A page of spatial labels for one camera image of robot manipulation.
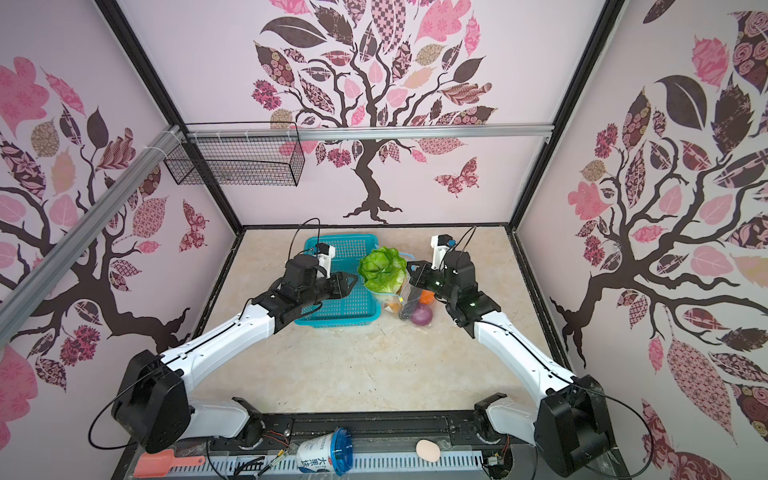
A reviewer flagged white yogurt cup blue lid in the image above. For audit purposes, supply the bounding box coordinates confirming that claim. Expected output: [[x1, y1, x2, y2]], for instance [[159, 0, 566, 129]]
[[295, 428, 354, 477]]

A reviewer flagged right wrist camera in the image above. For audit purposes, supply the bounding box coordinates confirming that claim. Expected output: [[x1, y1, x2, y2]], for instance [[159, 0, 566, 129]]
[[430, 234, 456, 270]]

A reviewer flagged aluminium rail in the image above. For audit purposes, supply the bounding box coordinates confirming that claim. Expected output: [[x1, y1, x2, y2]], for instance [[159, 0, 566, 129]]
[[1, 125, 183, 345], [187, 123, 554, 142]]

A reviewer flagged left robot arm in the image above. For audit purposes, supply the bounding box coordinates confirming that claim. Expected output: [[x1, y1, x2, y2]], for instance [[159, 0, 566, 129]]
[[111, 254, 359, 453]]

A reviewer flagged clear zip top bag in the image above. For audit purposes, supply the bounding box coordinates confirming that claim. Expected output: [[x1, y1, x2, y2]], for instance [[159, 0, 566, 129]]
[[364, 251, 434, 326]]

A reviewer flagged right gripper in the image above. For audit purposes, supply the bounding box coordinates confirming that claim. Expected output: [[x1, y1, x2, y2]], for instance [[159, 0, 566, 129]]
[[407, 259, 459, 306]]

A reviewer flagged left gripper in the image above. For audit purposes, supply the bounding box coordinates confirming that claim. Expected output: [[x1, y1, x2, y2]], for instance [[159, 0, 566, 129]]
[[300, 270, 359, 308]]

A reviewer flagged aluminium rail left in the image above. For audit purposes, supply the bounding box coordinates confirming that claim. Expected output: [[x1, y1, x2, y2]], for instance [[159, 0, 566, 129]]
[[1, 125, 183, 345]]

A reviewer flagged pink plastic scoop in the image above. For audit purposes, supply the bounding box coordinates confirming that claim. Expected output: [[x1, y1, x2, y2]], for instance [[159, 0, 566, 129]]
[[133, 449, 206, 479]]

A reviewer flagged beige egg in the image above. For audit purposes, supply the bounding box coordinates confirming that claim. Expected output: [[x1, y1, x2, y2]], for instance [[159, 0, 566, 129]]
[[415, 439, 442, 463]]

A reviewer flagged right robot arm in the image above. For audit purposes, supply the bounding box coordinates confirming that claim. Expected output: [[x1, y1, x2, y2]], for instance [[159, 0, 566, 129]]
[[407, 250, 616, 477]]

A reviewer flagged aluminium rail back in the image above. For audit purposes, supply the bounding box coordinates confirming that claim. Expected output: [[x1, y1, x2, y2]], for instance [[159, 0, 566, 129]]
[[187, 123, 554, 142]]

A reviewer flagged teal plastic basket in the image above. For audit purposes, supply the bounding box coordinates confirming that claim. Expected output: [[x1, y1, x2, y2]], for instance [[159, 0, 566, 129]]
[[295, 234, 381, 328]]

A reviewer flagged napa cabbage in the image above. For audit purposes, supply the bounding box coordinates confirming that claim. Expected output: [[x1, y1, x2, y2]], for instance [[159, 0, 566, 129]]
[[358, 246, 407, 294]]

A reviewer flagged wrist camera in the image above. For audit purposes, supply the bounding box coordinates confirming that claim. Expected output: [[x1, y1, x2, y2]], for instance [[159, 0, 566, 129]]
[[314, 242, 336, 277], [430, 234, 456, 270]]

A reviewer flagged black wire basket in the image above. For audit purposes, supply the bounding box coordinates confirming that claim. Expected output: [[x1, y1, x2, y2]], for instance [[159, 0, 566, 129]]
[[164, 120, 305, 187]]

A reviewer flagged white slotted cable duct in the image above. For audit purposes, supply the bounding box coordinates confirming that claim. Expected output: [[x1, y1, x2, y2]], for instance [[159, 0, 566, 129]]
[[197, 451, 487, 479]]

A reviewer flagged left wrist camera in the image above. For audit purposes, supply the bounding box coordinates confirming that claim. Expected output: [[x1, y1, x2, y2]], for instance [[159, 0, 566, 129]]
[[314, 242, 336, 277]]

